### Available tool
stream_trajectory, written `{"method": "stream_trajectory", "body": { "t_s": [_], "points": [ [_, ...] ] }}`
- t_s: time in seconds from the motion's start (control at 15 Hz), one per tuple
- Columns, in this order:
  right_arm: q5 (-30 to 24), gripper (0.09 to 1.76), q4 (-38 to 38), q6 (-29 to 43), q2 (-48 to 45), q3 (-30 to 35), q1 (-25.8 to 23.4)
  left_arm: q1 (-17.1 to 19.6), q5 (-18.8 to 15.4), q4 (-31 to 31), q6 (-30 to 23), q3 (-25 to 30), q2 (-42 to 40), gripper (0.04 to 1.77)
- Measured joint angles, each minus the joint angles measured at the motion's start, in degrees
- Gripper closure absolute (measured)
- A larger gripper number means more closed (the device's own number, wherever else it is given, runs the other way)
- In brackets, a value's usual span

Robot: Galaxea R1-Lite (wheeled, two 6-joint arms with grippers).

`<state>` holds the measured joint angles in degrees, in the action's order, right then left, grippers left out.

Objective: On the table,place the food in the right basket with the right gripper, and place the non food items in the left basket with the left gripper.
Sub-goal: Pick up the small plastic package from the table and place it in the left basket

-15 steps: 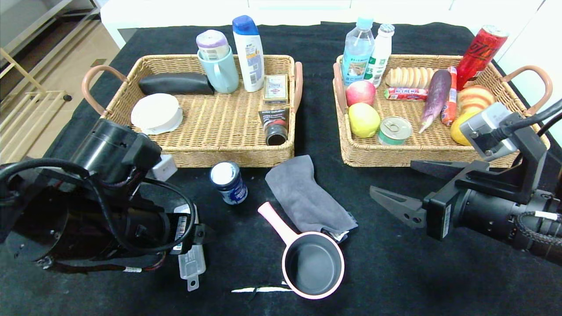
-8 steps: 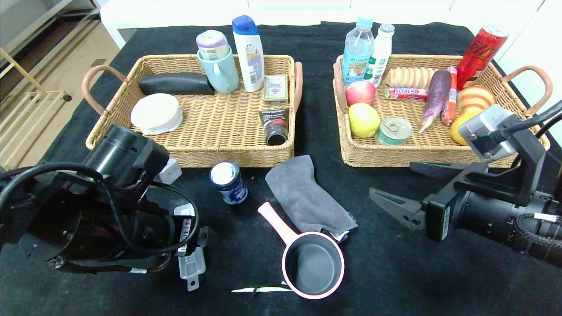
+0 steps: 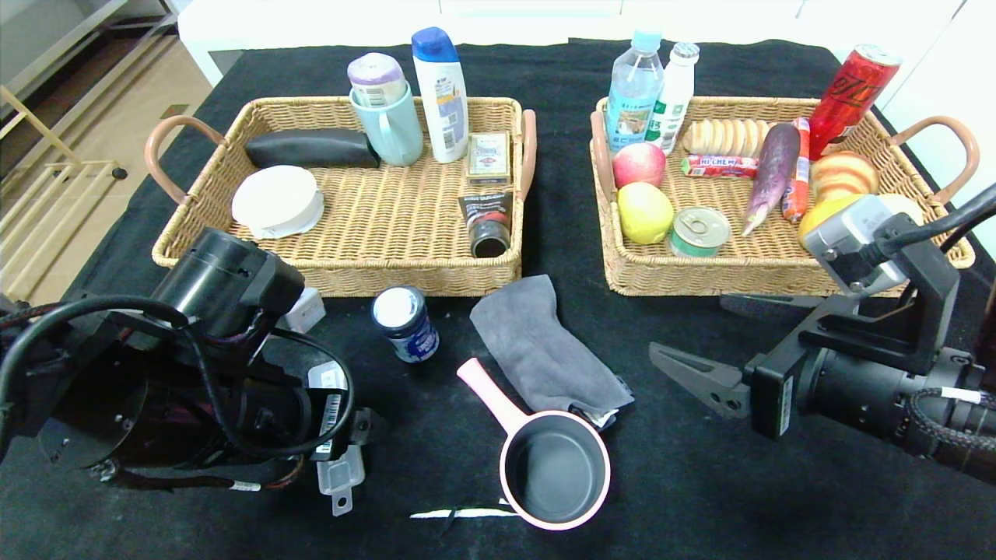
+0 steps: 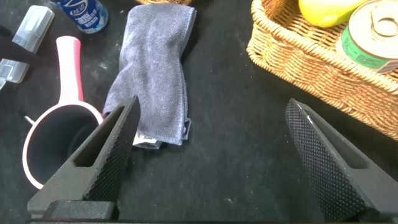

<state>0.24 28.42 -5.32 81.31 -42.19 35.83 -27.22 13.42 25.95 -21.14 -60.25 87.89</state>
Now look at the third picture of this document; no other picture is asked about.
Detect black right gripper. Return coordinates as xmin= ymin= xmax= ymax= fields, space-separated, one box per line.
xmin=647 ymin=293 xmax=913 ymax=439

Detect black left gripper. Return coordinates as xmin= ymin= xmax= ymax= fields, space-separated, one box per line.
xmin=306 ymin=388 xmax=374 ymax=461

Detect clear plastic toothbrush case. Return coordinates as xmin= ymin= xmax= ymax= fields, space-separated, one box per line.
xmin=309 ymin=362 xmax=366 ymax=516

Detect blue gum bottle white lid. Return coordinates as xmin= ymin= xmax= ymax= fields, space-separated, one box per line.
xmin=372 ymin=285 xmax=440 ymax=364

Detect tin can gold lid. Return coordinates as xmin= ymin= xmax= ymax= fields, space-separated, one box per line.
xmin=669 ymin=206 xmax=732 ymax=258

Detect grey towel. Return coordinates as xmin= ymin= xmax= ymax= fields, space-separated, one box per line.
xmin=470 ymin=274 xmax=635 ymax=425

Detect white tape strip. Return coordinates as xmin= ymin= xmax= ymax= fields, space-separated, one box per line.
xmin=410 ymin=506 xmax=521 ymax=520

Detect orange yellow mango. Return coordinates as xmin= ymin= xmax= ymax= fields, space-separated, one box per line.
xmin=798 ymin=194 xmax=857 ymax=242

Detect red wrapped sausage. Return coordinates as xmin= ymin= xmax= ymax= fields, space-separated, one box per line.
xmin=781 ymin=118 xmax=811 ymax=225

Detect yellow green lemon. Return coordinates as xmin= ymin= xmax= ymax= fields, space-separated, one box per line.
xmin=617 ymin=181 xmax=675 ymax=245

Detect purple eggplant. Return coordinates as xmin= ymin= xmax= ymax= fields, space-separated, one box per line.
xmin=739 ymin=122 xmax=801 ymax=236

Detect red chewy candy pack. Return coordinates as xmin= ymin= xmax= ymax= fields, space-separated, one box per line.
xmin=681 ymin=155 xmax=759 ymax=179

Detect pink saucepan dark inside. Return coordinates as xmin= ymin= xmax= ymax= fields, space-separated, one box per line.
xmin=457 ymin=358 xmax=612 ymax=532

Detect striped brown bread bun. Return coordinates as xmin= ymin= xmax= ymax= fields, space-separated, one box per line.
xmin=809 ymin=151 xmax=880 ymax=203

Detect red apple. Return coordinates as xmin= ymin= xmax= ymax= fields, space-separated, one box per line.
xmin=612 ymin=142 xmax=667 ymax=189

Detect sliced bread loaf row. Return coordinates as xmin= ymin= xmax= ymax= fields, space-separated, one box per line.
xmin=682 ymin=119 xmax=771 ymax=157

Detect black cosmetic tube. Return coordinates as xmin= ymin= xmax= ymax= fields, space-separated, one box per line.
xmin=458 ymin=191 xmax=515 ymax=259

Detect white round container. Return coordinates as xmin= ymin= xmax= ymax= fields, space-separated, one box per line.
xmin=231 ymin=165 xmax=324 ymax=240

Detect white milk bottle green label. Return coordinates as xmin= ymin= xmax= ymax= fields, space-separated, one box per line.
xmin=645 ymin=41 xmax=700 ymax=156

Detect red drink can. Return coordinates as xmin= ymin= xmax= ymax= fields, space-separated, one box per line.
xmin=808 ymin=44 xmax=902 ymax=160

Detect clear water bottle blue cap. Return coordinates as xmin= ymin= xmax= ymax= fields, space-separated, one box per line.
xmin=605 ymin=30 xmax=665 ymax=153

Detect black glasses case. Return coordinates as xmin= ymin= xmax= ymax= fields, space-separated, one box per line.
xmin=244 ymin=128 xmax=381 ymax=170

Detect small playing card box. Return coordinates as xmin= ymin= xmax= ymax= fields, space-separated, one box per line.
xmin=466 ymin=131 xmax=513 ymax=186

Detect light blue mug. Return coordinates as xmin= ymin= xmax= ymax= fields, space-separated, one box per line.
xmin=349 ymin=81 xmax=425 ymax=166

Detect white shampoo bottle blue cap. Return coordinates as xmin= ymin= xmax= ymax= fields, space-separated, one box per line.
xmin=411 ymin=26 xmax=470 ymax=164

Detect purple topped roll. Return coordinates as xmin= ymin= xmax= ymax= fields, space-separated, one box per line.
xmin=347 ymin=52 xmax=408 ymax=108

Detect wooden rack on wheels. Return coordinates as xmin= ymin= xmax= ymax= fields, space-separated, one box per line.
xmin=0 ymin=84 xmax=129 ymax=304

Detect white background table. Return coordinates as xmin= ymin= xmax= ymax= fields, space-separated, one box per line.
xmin=177 ymin=0 xmax=966 ymax=79

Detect grey metal shelf unit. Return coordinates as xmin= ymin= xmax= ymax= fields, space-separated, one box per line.
xmin=0 ymin=0 xmax=181 ymax=106

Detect woven wicker basket brown handles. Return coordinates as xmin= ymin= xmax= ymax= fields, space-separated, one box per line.
xmin=145 ymin=96 xmax=538 ymax=299
xmin=589 ymin=96 xmax=980 ymax=298

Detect braided left arm cable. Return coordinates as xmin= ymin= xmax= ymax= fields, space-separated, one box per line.
xmin=117 ymin=455 xmax=306 ymax=492

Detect braided arm cable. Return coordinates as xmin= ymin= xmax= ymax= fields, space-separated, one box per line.
xmin=117 ymin=455 xmax=306 ymax=492
xmin=907 ymin=387 xmax=996 ymax=460

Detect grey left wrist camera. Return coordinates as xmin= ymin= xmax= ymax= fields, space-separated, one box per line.
xmin=276 ymin=286 xmax=326 ymax=334

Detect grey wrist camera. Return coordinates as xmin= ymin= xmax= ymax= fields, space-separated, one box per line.
xmin=801 ymin=194 xmax=910 ymax=296
xmin=276 ymin=286 xmax=326 ymax=334

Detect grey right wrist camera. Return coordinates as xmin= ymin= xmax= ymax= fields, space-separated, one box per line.
xmin=801 ymin=194 xmax=910 ymax=296

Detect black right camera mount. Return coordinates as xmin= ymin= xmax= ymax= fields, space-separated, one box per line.
xmin=798 ymin=214 xmax=962 ymax=374

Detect braided right arm cable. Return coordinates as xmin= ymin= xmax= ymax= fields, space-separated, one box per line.
xmin=907 ymin=387 xmax=996 ymax=460

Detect black right camera cable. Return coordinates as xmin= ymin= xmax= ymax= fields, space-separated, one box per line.
xmin=864 ymin=183 xmax=996 ymax=265

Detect smooth black right arm cable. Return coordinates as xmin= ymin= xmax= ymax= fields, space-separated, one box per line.
xmin=938 ymin=214 xmax=996 ymax=254

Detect smooth black arm cable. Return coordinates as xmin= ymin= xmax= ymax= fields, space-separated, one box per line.
xmin=0 ymin=296 xmax=357 ymax=467
xmin=938 ymin=214 xmax=996 ymax=254

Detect smooth black left arm cable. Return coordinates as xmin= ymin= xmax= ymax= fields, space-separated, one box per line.
xmin=0 ymin=296 xmax=357 ymax=467

